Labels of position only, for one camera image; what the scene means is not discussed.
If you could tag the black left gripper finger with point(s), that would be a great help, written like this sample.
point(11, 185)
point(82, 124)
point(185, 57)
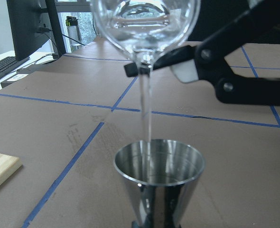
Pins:
point(176, 56)

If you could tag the small glass measuring beaker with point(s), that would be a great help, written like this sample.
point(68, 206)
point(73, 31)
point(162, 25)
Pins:
point(144, 30)

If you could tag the steel jigger cup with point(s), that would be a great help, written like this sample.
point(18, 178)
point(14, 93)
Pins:
point(160, 178)

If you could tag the black computer monitor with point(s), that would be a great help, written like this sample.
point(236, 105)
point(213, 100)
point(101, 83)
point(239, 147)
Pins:
point(33, 23)

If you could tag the black box with label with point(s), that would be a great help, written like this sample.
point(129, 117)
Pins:
point(22, 73)

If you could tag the black keyboard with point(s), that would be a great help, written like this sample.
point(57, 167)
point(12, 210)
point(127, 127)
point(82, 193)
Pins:
point(8, 64)

